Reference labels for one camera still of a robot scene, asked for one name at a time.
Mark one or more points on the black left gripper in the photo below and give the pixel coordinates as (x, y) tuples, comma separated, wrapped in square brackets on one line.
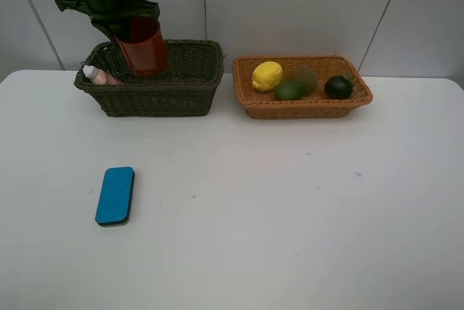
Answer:
[(111, 17)]

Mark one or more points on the red plastic cup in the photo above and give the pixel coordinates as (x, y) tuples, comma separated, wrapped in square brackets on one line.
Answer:
[(143, 47)]

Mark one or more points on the pink bottle white cap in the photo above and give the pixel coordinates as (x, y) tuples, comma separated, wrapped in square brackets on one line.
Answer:
[(99, 77)]

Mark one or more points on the yellow lemon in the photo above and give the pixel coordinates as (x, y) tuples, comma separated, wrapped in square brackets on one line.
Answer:
[(266, 76)]

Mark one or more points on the blue whiteboard eraser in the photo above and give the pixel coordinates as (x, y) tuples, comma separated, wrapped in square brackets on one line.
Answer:
[(114, 205)]

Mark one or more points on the green lime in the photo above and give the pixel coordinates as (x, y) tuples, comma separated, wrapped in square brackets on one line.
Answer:
[(289, 90)]

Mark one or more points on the brown kiwi fruit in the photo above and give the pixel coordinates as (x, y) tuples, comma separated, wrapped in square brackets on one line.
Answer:
[(307, 78)]

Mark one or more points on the dark mangosteen fruit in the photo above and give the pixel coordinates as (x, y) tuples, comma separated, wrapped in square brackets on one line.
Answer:
[(339, 87)]

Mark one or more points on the dark brown wicker basket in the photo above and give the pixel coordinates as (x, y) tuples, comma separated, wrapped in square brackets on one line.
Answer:
[(186, 87)]

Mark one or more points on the orange wicker basket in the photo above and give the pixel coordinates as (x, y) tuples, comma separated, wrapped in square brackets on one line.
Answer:
[(260, 105)]

